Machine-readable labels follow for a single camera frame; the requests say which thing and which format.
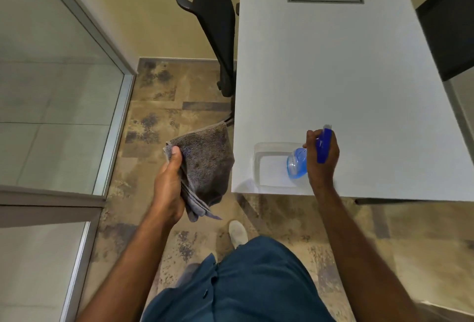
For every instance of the person's left hand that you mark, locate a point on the person's left hand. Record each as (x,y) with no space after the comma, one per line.
(168,188)

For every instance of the person's right hand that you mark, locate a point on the person's right hand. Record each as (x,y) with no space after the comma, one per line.
(321,170)

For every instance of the person's left thumb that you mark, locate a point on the person's left thumb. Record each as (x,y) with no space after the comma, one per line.
(175,156)

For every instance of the person's right fingers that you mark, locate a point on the person's right fingers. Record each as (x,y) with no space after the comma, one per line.
(313,144)

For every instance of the blue spray bottle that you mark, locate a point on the blue spray bottle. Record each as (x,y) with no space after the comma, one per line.
(302,160)

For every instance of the grey microfibre cloth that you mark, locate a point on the grey microfibre cloth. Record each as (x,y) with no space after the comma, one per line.
(205,164)

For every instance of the person's left forearm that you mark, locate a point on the person's left forearm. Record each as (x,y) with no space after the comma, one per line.
(126,270)

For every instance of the person's right forearm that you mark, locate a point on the person's right forearm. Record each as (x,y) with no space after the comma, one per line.
(355,259)

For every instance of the clear plastic tray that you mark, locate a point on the clear plastic tray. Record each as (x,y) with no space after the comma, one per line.
(272,168)

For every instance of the white table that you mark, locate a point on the white table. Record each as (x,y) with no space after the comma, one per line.
(351,88)

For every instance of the white shoe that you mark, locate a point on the white shoe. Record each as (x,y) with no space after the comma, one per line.
(237,233)

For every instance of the black office chair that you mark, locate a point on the black office chair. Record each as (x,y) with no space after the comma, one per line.
(211,22)

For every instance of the blue shirt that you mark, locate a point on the blue shirt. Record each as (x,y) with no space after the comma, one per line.
(240,281)

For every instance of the black chair backrest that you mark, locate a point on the black chair backrest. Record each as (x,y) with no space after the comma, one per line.
(450,25)

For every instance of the glass partition with metal frame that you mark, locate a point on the glass partition with metal frame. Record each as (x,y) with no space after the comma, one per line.
(55,129)

